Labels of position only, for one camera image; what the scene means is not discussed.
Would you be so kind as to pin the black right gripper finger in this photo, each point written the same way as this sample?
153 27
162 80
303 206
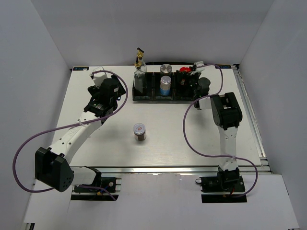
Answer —
178 84
193 77

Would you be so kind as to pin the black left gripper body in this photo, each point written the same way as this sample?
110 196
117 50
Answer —
94 91

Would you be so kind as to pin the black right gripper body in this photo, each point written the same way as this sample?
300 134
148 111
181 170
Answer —
196 92

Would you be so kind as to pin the small brown spice jar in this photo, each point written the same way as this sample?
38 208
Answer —
183 74

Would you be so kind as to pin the blue label spice jar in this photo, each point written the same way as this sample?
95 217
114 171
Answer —
165 85

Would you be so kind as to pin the silver lid pink salt jar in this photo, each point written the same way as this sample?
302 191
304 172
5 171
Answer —
166 70

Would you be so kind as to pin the glass bottle with brown sauce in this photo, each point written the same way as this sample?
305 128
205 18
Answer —
138 76

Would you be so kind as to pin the red lid dark spice jar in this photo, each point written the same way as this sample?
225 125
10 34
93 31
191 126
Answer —
139 132

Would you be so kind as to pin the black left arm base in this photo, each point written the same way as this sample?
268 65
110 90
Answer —
90 185

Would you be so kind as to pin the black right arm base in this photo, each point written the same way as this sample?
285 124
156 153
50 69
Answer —
214 192

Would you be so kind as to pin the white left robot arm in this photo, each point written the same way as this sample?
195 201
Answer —
52 165

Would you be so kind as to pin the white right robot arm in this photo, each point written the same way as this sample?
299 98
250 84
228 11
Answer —
227 115

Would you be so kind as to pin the black three-compartment organizer tray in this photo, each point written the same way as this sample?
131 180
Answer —
152 91

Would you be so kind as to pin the blue logo sticker right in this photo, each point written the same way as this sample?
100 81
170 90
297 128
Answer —
223 66

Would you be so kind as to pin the blue logo sticker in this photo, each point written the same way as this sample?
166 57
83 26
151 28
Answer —
223 66
80 68

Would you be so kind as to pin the blue logo sticker left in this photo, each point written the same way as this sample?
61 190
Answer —
80 68

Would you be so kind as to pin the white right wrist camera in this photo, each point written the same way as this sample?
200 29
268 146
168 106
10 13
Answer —
198 67

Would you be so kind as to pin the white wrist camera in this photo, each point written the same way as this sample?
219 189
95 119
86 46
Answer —
98 78
198 67

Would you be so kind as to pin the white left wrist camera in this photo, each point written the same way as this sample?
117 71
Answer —
98 78

